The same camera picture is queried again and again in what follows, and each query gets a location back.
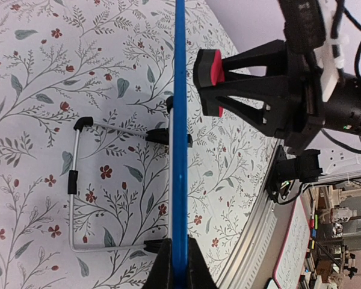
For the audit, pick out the small blue-framed whiteboard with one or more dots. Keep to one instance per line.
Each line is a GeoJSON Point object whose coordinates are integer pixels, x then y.
{"type": "Point", "coordinates": [180, 135]}

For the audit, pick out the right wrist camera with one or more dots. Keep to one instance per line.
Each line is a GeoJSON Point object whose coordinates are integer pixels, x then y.
{"type": "Point", "coordinates": [312, 28]}

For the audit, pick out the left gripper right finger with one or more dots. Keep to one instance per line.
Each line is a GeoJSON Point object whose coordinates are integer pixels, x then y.
{"type": "Point", "coordinates": [198, 275]}

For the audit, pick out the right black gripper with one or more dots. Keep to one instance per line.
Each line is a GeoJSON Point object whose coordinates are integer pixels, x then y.
{"type": "Point", "coordinates": [281, 104]}

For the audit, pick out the front aluminium rail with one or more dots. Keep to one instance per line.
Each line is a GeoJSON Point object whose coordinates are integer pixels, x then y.
{"type": "Point", "coordinates": [248, 254]}

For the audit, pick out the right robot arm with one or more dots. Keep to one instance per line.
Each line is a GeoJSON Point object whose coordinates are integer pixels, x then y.
{"type": "Point", "coordinates": [341, 113]}

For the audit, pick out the red whiteboard eraser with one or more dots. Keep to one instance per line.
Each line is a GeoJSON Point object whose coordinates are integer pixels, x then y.
{"type": "Point", "coordinates": [208, 72]}

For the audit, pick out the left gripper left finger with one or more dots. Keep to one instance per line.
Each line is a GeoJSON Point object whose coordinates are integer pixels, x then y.
{"type": "Point", "coordinates": [161, 274]}

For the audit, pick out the background whiteboard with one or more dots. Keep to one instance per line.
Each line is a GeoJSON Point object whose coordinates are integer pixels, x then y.
{"type": "Point", "coordinates": [289, 265]}

